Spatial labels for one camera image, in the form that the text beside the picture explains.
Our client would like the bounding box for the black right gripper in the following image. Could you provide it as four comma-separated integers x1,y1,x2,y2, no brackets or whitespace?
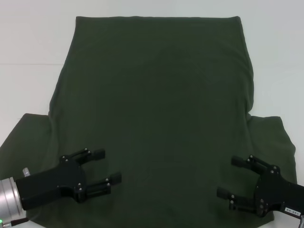
216,154,304,218

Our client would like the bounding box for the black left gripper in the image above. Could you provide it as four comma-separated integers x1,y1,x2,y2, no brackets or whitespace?
15,148,123,211

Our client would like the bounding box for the dark green shirt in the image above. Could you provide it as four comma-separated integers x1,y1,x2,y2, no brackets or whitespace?
0,15,298,228

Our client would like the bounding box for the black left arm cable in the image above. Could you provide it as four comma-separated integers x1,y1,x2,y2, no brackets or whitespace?
0,218,28,228

